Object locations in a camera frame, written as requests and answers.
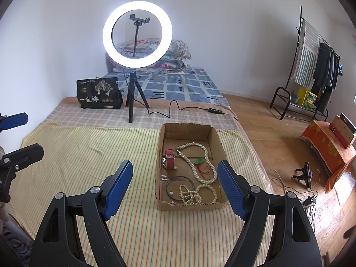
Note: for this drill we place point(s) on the yellow crate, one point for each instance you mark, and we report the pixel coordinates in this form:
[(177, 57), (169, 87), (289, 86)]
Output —
[(307, 97)]

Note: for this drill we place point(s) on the orange floral cloth table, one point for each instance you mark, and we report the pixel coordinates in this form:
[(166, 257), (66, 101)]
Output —
[(328, 147)]

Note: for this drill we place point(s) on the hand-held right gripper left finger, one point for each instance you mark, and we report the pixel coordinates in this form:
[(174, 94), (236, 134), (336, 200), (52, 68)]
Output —
[(119, 189)]

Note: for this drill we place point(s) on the striped yellow cloth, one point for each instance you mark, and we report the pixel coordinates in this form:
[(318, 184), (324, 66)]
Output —
[(83, 155)]

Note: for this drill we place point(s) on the blue patterned bedsheet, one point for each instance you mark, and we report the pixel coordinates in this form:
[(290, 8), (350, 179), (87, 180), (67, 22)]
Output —
[(180, 86)]

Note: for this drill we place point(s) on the black floor device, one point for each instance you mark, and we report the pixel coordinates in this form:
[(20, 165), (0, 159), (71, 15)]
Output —
[(306, 173)]

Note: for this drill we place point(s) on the dark hanging clothes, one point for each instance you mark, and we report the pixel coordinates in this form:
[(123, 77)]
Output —
[(325, 72)]

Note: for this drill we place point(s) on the cardboard box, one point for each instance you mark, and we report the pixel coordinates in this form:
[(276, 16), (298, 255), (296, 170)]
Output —
[(189, 132)]

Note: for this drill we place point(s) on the black metal clothes rack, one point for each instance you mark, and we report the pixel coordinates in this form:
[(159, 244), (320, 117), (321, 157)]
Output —
[(281, 100)]

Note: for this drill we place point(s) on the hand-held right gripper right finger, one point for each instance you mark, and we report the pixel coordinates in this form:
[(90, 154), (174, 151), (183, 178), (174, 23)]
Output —
[(232, 189)]

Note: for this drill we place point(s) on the power strip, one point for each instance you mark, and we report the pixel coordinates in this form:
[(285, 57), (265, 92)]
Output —
[(309, 201)]

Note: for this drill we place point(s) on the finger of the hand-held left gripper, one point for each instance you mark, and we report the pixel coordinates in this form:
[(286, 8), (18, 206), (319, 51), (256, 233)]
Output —
[(27, 153), (14, 121)]

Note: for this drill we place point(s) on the striped hanging towel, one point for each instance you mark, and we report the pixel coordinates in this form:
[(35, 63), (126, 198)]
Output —
[(307, 52)]

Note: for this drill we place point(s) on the tan cardboard carton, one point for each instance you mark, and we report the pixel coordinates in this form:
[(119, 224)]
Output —
[(343, 128)]

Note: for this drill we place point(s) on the dark striped clothing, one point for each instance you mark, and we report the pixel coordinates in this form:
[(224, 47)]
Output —
[(14, 244)]

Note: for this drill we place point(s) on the beige checked sheet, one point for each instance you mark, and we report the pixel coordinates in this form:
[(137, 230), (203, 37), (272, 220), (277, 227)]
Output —
[(83, 115)]

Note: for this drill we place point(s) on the red flat box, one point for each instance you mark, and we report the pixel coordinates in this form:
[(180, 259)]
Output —
[(339, 137)]

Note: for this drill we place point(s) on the black phone holder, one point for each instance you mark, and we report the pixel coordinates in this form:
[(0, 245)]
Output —
[(139, 21)]

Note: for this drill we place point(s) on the black printed bag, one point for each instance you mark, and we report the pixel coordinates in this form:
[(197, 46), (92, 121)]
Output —
[(97, 94)]

